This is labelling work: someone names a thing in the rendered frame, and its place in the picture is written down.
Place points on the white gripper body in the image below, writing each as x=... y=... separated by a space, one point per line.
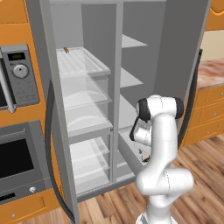
x=143 y=136

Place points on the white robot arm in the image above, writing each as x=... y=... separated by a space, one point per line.
x=162 y=151

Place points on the white freezer shelf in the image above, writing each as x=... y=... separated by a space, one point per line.
x=129 y=78
x=131 y=42
x=125 y=112

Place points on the grey fridge cabinet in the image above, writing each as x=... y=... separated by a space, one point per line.
x=117 y=87

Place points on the clear fridge crisper drawer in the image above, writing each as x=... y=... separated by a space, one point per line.
x=89 y=151
x=92 y=176

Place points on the orange base drawer cabinets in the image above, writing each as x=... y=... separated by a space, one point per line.
x=210 y=113

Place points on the grey fridge door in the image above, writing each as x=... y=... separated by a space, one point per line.
x=58 y=102
x=180 y=43

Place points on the ridged white fridge shelf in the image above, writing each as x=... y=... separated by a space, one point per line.
x=78 y=61

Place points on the small dark brown food item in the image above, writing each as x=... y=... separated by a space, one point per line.
x=145 y=159

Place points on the silver built-in oven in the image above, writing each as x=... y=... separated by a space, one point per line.
x=17 y=157

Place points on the silver microwave oven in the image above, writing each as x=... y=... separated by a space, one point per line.
x=23 y=78

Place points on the orange tall cabinet unit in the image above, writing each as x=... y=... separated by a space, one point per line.
x=17 y=32

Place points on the orange wall cabinet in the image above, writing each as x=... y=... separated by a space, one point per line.
x=217 y=17

